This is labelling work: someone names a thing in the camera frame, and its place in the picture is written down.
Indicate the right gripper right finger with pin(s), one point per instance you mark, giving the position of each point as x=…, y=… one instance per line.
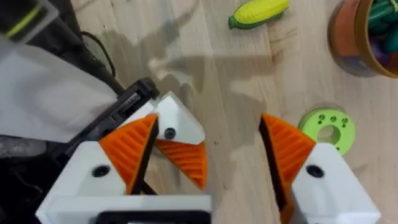
x=326, y=186

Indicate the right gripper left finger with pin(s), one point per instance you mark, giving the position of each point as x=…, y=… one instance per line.
x=93, y=168

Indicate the green disc with holes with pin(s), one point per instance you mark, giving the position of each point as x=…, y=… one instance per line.
x=345, y=137

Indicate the yellow toy corn cob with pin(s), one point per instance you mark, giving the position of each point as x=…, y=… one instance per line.
x=258, y=12

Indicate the brown tub with toys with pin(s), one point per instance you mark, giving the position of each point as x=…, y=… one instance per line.
x=345, y=31

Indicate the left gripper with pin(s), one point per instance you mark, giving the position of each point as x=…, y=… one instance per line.
x=124, y=105

